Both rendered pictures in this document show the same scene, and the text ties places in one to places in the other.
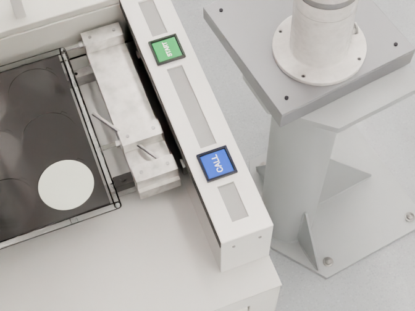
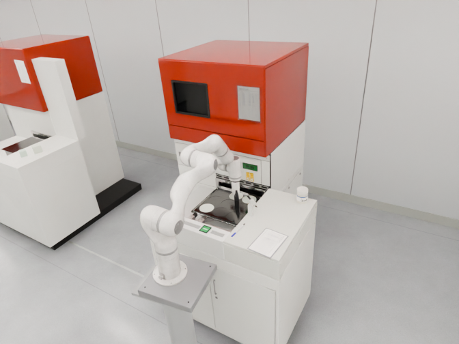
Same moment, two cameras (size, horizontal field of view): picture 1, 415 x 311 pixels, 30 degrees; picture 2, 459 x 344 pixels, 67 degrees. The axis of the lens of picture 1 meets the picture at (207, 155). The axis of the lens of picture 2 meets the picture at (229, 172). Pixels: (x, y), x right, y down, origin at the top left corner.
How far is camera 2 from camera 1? 2.40 m
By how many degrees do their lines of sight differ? 84
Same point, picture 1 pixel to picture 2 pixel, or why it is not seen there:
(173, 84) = (197, 225)
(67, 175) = (207, 209)
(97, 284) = (188, 210)
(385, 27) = (151, 291)
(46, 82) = (233, 218)
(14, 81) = (240, 215)
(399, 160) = not seen: outside the picture
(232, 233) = not seen: hidden behind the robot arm
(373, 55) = (150, 280)
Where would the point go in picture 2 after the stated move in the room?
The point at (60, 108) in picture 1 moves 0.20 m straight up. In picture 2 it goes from (223, 216) to (221, 191)
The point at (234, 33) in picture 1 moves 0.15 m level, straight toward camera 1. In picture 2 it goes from (199, 262) to (186, 248)
